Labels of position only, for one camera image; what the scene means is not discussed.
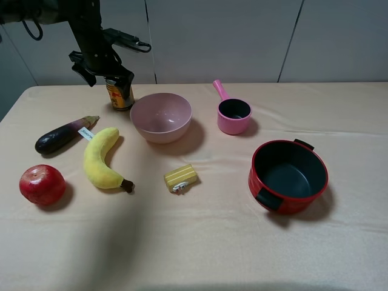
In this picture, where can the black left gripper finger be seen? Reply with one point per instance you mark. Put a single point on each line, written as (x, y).
(89, 78)

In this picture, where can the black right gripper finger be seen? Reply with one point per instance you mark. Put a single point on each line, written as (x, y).
(123, 84)

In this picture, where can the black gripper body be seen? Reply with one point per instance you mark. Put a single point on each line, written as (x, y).
(97, 55)

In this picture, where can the gold energy drink can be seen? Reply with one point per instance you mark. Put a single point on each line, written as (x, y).
(120, 101)

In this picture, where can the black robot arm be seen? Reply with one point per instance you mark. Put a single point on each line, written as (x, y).
(34, 14)

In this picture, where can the pink plastic bowl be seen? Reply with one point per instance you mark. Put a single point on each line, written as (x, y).
(161, 118)

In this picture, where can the yellow plush banana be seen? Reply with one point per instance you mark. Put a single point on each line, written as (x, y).
(95, 168)

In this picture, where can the purple toy eggplant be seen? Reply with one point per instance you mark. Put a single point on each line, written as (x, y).
(56, 139)

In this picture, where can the yellow toy cake slice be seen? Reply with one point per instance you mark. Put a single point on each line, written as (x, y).
(180, 178)

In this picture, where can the red toy apple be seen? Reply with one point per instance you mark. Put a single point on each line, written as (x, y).
(42, 184)

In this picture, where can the peach tablecloth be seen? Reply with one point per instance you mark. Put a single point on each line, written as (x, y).
(212, 235)

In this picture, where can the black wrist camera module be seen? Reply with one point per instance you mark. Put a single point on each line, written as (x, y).
(127, 41)

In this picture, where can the pink saucepan with handle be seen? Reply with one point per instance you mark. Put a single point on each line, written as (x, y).
(233, 114)

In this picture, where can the red pot with black handles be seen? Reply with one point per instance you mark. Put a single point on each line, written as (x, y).
(287, 176)

